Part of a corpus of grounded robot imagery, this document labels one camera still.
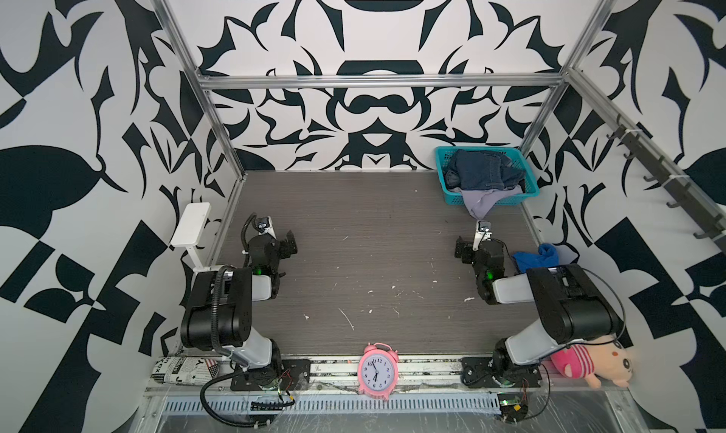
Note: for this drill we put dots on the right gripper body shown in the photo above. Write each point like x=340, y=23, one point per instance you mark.
x=477, y=271

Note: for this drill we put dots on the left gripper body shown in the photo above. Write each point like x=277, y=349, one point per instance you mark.
x=277, y=256

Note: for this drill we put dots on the dark blue denim skirt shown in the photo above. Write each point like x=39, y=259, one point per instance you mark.
x=471, y=170

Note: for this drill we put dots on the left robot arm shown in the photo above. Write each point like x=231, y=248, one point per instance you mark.
x=219, y=311

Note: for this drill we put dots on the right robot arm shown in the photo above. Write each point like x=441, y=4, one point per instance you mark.
x=571, y=311

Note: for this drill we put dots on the lavender garment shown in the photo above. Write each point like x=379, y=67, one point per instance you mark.
x=480, y=202

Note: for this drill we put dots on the bright blue cloth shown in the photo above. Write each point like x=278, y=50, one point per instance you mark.
x=546, y=257

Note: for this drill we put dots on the white box on stand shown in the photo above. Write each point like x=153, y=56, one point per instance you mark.
x=189, y=231

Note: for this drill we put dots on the teal plastic basket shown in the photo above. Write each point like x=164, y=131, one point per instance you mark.
x=444, y=154

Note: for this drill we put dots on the rolled newspaper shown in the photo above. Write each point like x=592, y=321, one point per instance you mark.
x=185, y=371

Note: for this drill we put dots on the small green circuit board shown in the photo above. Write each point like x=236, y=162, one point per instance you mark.
x=512, y=409

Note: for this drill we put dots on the pink alarm clock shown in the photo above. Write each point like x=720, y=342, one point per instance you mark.
x=378, y=371

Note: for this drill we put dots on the pink plush pig toy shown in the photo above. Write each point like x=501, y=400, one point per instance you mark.
x=605, y=359

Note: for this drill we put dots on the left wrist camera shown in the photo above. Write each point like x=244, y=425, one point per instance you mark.
x=264, y=225

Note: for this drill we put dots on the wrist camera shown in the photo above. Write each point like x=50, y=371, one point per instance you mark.
x=483, y=233
x=264, y=225

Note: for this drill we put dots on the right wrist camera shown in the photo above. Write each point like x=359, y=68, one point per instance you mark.
x=483, y=233

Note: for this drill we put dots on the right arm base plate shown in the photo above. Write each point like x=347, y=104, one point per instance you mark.
x=497, y=372

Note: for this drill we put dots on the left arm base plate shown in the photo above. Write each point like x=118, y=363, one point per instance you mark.
x=289, y=375

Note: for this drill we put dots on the white slotted cable duct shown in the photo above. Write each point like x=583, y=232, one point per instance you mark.
x=479, y=403

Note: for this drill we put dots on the black coat hook rail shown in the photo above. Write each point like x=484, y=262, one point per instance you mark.
x=663, y=172

